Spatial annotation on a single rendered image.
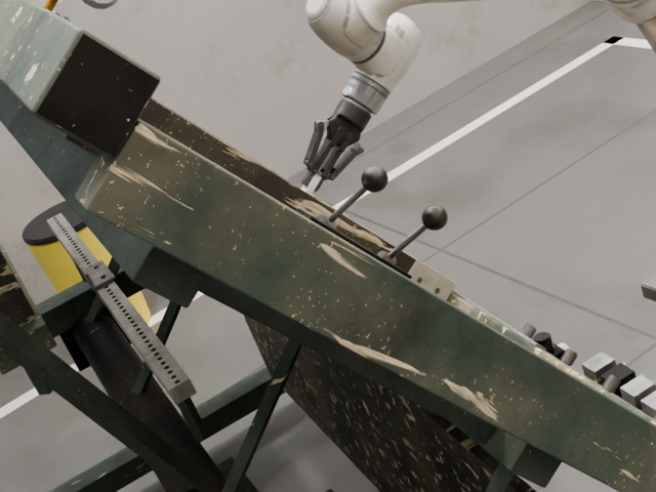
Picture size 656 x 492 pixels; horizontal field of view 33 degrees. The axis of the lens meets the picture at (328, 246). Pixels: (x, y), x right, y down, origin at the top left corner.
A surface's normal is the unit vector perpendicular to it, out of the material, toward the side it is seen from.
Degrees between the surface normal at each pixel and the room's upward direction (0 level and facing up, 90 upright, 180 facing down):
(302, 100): 90
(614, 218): 0
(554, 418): 90
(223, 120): 90
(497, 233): 0
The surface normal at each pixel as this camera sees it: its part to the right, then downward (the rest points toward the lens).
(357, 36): 0.17, 0.80
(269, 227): 0.41, 0.29
